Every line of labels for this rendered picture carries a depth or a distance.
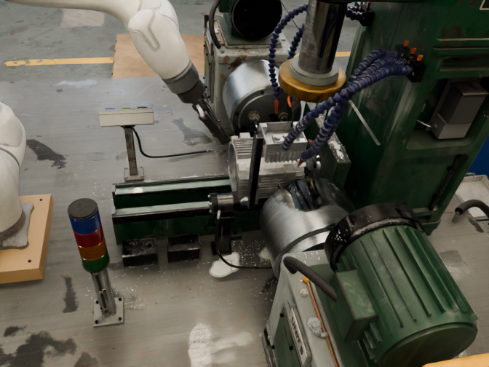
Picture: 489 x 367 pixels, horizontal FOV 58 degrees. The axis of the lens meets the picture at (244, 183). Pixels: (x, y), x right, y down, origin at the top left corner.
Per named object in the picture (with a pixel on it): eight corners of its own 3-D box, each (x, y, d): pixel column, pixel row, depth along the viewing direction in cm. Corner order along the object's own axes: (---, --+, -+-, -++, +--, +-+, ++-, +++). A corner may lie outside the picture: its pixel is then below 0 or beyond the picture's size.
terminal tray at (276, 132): (294, 139, 138) (297, 120, 133) (303, 162, 130) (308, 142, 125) (256, 141, 135) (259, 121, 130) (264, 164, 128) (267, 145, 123)
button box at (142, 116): (154, 124, 149) (153, 108, 148) (154, 124, 142) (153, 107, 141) (101, 127, 146) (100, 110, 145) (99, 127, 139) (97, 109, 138)
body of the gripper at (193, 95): (200, 85, 114) (217, 111, 120) (196, 68, 120) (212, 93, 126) (175, 99, 115) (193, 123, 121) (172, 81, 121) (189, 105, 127)
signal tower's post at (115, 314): (124, 297, 124) (102, 191, 95) (124, 322, 118) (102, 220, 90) (94, 301, 122) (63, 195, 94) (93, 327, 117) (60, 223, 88)
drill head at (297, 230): (326, 212, 138) (345, 151, 120) (380, 336, 109) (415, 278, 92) (248, 221, 133) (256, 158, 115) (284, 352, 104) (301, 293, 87)
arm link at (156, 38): (195, 67, 109) (189, 42, 118) (160, 13, 98) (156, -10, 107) (158, 87, 111) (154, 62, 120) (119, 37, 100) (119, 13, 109)
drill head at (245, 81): (273, 95, 184) (282, 38, 167) (299, 151, 158) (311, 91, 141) (214, 97, 179) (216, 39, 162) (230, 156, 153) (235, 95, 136)
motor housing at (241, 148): (284, 167, 151) (292, 121, 138) (299, 207, 138) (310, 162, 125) (225, 170, 147) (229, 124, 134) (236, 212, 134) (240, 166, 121)
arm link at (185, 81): (188, 50, 116) (199, 67, 120) (158, 66, 117) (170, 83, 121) (192, 68, 109) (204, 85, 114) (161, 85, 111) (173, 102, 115)
